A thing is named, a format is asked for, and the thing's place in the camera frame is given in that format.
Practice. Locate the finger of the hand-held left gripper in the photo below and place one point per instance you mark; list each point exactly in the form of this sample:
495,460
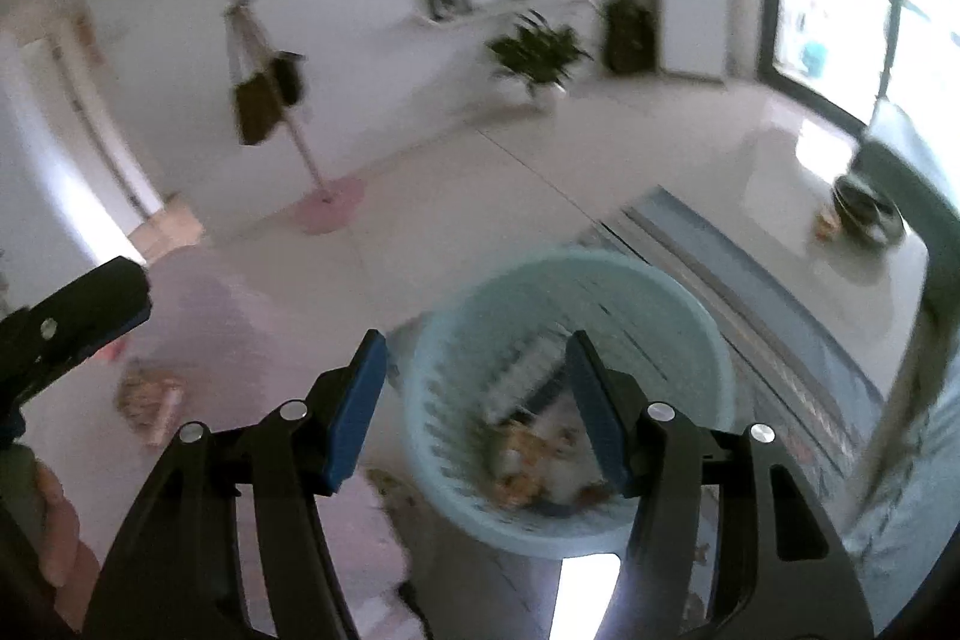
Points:
82,317

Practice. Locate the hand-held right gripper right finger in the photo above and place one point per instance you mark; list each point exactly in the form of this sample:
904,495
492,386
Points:
596,415

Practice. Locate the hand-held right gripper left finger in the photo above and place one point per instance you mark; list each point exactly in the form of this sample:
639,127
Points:
352,415

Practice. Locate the white cardboard box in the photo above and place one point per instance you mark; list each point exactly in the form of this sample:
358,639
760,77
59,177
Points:
525,374

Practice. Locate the orange brown snack wrapper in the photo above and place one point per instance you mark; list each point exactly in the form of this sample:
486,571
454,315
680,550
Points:
517,460

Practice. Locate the light blue plastic basket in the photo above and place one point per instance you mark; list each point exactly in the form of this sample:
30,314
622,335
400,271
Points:
465,310

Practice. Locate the person's left hand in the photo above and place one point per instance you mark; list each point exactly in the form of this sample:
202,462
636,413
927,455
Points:
60,535

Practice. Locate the brown printed snack packet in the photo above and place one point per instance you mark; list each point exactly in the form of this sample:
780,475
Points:
150,404

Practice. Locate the pink printed tablecloth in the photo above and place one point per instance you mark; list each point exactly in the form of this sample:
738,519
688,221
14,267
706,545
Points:
225,325

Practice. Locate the blue striped rug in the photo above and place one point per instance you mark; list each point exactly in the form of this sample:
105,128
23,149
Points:
750,302

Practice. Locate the olive hanging bag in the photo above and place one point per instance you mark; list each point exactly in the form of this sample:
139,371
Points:
256,111

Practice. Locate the dark hanging bag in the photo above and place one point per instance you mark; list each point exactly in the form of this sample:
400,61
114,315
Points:
287,78

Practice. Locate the wooden coat rack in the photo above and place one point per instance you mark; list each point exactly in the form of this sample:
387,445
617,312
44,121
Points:
247,25

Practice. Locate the dark floor bowl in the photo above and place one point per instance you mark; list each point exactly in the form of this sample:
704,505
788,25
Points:
866,209

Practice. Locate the green potted plant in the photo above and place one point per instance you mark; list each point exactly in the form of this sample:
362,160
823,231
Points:
536,51

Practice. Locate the dark green guitar bag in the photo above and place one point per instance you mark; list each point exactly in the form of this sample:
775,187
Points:
630,36

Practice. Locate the dark green chair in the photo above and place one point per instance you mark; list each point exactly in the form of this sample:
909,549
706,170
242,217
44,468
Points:
900,160

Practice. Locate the blue bucket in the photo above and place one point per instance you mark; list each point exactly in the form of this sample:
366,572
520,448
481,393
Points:
814,57

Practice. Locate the low white wall shelf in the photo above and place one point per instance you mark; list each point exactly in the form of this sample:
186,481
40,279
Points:
510,10

